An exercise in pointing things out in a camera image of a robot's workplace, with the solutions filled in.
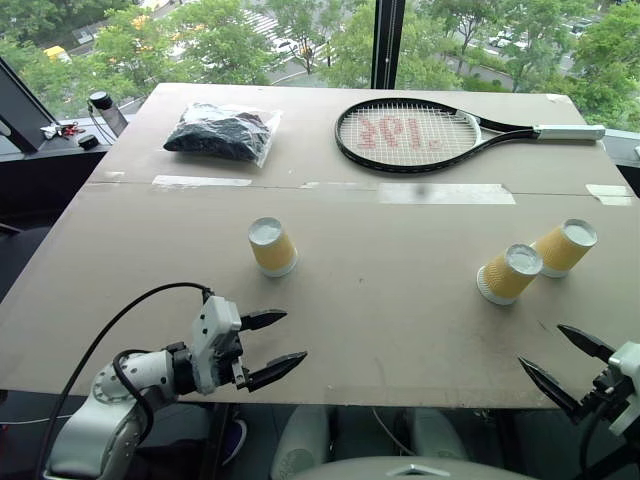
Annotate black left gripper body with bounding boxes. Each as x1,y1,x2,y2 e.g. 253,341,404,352
225,314,253,392

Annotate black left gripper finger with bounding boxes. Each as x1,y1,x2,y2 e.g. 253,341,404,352
241,309,289,332
247,350,309,393

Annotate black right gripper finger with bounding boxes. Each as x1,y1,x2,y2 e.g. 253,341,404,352
517,355,587,427
556,323,617,365

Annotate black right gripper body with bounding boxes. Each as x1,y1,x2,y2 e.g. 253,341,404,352
579,366,630,420

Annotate yellow paper cup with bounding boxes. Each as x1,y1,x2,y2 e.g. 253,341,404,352
247,216,300,279
531,217,599,280
475,243,545,307

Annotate white rounded robot leg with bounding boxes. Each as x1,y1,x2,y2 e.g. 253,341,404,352
408,406,470,462
269,405,332,480

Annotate blue shoe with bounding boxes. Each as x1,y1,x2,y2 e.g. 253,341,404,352
221,417,249,467

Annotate long white tape strip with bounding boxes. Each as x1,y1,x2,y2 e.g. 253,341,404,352
150,174,253,190

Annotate short pale tape strip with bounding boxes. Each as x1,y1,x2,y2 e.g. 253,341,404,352
585,183,635,207

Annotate grey robot torso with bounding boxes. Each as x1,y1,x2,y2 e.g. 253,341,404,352
297,454,539,480

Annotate clear bag of dark items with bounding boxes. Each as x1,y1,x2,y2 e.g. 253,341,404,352
162,101,284,170

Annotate wide white tape strip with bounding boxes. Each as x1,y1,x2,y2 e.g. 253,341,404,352
377,182,517,206

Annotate black white tennis racket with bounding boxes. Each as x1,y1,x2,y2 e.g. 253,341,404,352
334,96,607,176

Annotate black water bottle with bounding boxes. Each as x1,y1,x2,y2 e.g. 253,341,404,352
86,90,130,139

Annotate black side desk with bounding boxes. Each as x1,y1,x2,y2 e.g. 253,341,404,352
0,113,135,301

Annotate red and white keys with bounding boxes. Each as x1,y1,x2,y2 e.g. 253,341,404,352
40,121,82,142

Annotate black slanted monitor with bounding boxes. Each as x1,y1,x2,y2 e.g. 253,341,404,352
0,56,60,154

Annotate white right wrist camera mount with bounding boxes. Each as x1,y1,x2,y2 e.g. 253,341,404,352
606,340,640,437

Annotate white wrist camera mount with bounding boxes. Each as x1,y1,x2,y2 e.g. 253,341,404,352
606,340,640,437
190,295,245,396

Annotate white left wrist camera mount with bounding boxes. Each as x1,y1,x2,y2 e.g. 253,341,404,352
190,295,245,396

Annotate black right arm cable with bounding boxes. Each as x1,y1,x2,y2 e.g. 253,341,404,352
578,405,610,480

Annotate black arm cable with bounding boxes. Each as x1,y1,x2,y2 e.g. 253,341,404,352
578,405,610,480
33,282,215,480

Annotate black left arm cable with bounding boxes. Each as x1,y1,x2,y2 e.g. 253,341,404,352
33,282,215,480

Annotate black window frame post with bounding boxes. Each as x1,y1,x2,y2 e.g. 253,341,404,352
370,0,406,92

